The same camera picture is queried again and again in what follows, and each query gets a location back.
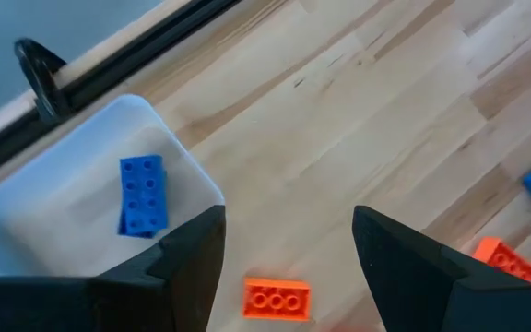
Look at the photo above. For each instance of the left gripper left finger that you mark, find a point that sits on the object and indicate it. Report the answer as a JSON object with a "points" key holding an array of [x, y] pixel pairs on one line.
{"points": [[187, 276]]}

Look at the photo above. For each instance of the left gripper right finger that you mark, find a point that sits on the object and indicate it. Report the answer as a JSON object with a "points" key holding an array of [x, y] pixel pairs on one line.
{"points": [[408, 281]]}

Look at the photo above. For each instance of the orange toy brick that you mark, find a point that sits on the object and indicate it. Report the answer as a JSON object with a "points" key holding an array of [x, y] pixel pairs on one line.
{"points": [[276, 299], [507, 260]]}

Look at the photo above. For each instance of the clear plastic bin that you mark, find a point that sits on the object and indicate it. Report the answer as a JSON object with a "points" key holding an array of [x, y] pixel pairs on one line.
{"points": [[39, 221]]}

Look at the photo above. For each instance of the black table frame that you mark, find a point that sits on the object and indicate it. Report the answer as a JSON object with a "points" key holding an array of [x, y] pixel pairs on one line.
{"points": [[109, 74]]}

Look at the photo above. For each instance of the black frame clamp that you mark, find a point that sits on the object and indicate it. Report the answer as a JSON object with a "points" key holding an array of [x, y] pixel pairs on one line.
{"points": [[39, 76]]}

